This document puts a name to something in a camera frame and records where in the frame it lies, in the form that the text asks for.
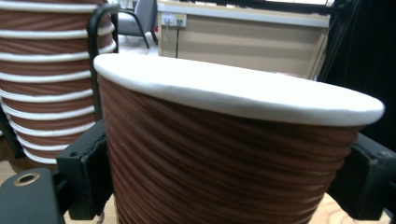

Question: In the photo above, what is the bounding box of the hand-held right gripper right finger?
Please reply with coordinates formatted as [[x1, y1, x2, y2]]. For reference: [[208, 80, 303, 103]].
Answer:
[[326, 133, 396, 222]]

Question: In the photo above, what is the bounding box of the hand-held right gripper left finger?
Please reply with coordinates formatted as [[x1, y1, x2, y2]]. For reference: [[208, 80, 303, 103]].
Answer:
[[56, 119, 115, 221]]

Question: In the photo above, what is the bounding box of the dark curtain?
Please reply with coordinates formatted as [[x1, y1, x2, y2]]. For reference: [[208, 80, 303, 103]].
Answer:
[[317, 0, 396, 154]]

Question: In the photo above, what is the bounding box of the black power cable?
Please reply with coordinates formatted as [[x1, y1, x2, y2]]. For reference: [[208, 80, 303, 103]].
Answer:
[[173, 18, 184, 59]]

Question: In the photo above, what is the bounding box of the grey chair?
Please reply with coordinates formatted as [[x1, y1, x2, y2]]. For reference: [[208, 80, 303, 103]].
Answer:
[[116, 0, 160, 50]]

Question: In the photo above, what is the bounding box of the single brown paper cup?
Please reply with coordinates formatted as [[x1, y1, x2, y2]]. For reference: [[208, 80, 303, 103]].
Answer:
[[92, 53, 386, 224]]

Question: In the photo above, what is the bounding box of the white wall socket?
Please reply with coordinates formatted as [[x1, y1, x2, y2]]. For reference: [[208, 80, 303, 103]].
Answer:
[[161, 12, 188, 28]]

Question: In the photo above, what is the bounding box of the beige wooden desk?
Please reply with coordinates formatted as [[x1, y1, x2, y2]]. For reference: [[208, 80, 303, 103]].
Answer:
[[156, 0, 331, 80]]

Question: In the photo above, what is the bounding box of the tall stack of brown cups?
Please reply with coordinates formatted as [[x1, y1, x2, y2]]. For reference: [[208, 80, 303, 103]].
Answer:
[[0, 0, 117, 166]]

